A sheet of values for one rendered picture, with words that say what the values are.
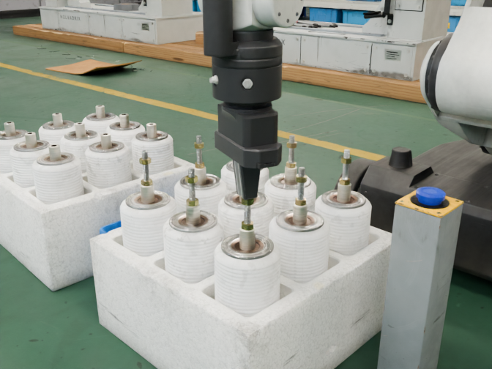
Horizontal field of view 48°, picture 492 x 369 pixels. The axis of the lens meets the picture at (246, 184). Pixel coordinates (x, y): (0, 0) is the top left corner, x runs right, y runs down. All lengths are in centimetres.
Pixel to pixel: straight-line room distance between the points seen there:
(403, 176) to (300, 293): 48
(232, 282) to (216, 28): 34
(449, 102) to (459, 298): 41
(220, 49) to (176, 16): 358
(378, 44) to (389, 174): 178
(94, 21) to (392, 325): 410
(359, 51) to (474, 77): 205
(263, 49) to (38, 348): 67
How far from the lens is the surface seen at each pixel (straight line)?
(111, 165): 122
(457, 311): 117
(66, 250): 119
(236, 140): 70
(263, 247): 79
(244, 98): 67
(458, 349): 107
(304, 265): 86
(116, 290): 99
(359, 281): 93
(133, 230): 94
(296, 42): 324
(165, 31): 417
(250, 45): 66
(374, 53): 298
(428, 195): 80
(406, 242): 82
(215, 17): 65
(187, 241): 83
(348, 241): 94
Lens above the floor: 63
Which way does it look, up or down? 22 degrees down
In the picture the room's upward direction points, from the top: straight up
